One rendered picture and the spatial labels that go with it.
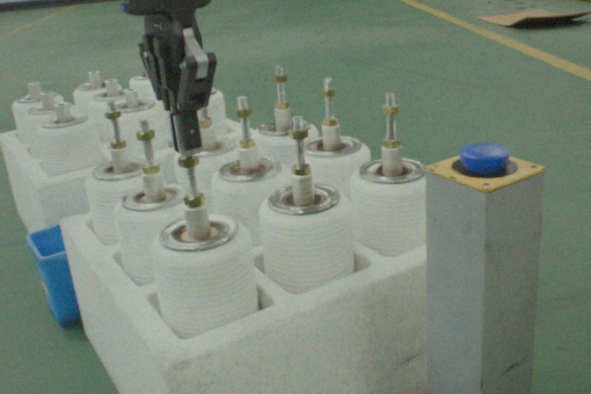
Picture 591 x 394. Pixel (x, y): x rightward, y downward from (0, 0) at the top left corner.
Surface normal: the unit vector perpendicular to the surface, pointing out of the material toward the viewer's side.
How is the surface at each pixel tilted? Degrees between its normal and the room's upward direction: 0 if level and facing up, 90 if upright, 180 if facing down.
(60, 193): 90
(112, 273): 0
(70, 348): 0
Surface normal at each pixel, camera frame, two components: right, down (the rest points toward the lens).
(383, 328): 0.51, 0.25
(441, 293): -0.85, 0.25
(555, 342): -0.08, -0.93
